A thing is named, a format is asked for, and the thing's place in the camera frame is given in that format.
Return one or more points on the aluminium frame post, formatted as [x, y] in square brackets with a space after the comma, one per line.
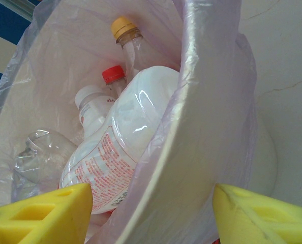
[30, 7]

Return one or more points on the clear bottle red label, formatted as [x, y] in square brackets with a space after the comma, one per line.
[113, 73]

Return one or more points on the clear bottle orange cap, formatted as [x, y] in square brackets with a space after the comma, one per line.
[121, 28]

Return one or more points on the red green label bottle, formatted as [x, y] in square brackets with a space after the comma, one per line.
[130, 119]

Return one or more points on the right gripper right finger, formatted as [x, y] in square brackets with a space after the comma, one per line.
[268, 223]

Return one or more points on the clear bottle blue cap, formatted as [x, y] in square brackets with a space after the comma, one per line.
[44, 150]

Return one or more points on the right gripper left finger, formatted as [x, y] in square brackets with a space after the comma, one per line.
[26, 223]

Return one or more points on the white plastic bin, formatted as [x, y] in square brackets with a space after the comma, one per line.
[265, 162]

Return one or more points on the clear bottle white label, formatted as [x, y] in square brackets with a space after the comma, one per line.
[87, 99]

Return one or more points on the bin with translucent bag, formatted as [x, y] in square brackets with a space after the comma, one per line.
[64, 63]

